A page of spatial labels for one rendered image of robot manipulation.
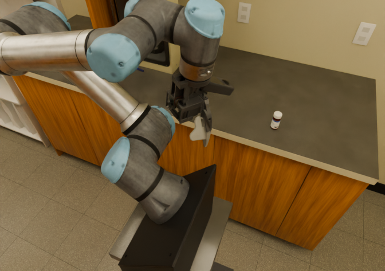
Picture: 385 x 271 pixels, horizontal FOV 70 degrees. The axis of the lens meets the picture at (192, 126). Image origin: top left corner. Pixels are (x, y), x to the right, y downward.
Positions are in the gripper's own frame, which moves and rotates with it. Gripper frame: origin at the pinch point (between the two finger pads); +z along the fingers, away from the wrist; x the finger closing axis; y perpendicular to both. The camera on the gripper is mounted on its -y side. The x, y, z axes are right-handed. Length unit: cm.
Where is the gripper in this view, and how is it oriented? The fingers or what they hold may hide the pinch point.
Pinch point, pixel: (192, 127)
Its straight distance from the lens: 77.3
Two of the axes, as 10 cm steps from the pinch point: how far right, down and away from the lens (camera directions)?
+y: -8.3, 3.5, -4.4
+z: -1.3, 6.5, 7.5
